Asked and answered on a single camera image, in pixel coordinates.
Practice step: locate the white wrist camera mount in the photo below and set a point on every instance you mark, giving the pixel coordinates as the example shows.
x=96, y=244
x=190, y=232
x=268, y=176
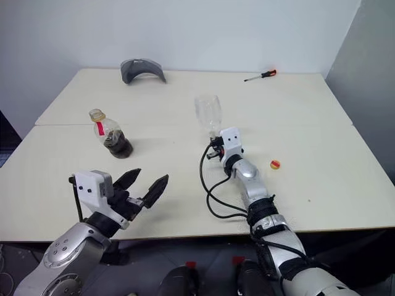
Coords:
x=89, y=188
x=232, y=142

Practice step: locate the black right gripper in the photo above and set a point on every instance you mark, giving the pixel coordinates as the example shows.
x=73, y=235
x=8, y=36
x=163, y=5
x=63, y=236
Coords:
x=219, y=151

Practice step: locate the yellow red bottle cap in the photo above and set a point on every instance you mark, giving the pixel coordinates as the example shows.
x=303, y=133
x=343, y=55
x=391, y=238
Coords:
x=275, y=164

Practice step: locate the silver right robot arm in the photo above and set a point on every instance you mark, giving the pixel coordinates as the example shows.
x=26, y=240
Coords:
x=256, y=185

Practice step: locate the clear plastic bottle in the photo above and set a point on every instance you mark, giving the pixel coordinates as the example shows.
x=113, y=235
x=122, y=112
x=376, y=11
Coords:
x=210, y=114

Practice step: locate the grey curved headband object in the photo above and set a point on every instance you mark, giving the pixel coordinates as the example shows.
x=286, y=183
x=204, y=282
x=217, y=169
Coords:
x=129, y=72

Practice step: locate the dark blue mesh crate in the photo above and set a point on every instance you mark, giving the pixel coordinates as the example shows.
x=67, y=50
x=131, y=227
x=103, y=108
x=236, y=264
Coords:
x=7, y=138

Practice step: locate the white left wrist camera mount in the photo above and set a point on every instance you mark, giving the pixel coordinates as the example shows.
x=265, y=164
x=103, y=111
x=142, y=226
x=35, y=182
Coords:
x=89, y=188

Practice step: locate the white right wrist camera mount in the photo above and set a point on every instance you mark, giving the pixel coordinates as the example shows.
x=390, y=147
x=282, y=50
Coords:
x=232, y=142

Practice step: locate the clear bottle with dark drink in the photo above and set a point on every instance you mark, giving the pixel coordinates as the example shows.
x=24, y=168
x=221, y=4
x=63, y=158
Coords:
x=115, y=145

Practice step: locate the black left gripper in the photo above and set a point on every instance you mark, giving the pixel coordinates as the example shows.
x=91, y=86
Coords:
x=122, y=203

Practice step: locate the dark rounded shape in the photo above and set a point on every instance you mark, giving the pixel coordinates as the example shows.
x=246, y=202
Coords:
x=179, y=282
x=256, y=280

